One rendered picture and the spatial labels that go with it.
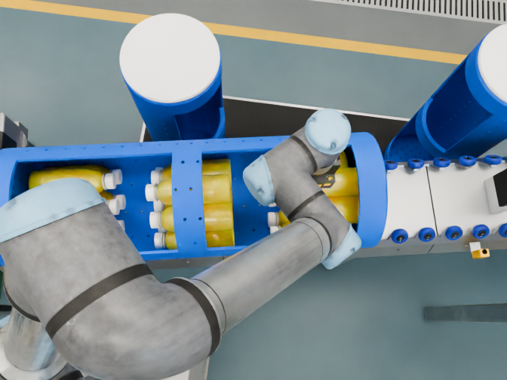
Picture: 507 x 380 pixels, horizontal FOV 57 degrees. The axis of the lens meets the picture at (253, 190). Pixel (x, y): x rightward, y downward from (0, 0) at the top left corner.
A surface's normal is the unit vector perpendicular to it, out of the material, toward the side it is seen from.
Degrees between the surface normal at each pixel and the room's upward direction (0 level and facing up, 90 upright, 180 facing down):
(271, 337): 0
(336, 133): 0
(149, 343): 36
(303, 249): 42
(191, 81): 0
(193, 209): 25
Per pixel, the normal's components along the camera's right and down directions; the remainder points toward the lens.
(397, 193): 0.04, -0.25
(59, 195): 0.38, -0.56
